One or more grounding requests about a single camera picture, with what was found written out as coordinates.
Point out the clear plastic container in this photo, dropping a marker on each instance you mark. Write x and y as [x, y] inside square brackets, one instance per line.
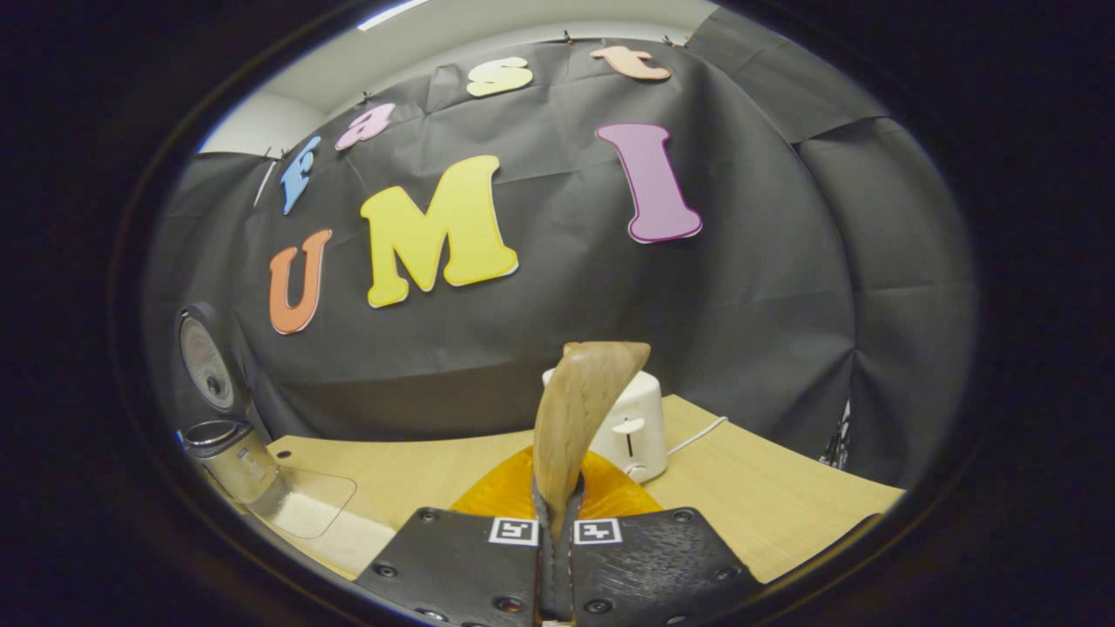
[305, 488]

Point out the white toaster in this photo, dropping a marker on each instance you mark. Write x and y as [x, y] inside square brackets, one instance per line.
[640, 418]

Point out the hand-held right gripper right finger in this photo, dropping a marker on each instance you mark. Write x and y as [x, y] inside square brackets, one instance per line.
[571, 579]

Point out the white uncooked rice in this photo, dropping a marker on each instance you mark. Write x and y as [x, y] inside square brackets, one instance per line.
[348, 540]

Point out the black and silver rice cooker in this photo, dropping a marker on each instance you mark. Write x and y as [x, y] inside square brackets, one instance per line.
[239, 466]

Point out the wooden spoon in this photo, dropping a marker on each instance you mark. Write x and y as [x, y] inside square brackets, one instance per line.
[579, 409]

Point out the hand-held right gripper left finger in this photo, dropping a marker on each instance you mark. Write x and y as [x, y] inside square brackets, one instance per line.
[545, 579]

